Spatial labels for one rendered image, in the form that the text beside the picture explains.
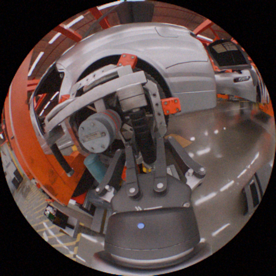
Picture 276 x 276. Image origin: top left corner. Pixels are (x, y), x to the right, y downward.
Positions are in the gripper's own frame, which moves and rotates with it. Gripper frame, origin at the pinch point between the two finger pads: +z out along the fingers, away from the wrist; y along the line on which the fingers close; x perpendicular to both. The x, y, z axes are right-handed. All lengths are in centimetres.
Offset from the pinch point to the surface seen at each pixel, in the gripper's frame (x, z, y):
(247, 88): 19, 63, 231
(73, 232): -38, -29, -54
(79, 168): -25, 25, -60
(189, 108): -5, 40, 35
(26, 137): 19, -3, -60
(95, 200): -44, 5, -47
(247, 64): 94, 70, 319
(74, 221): -38, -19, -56
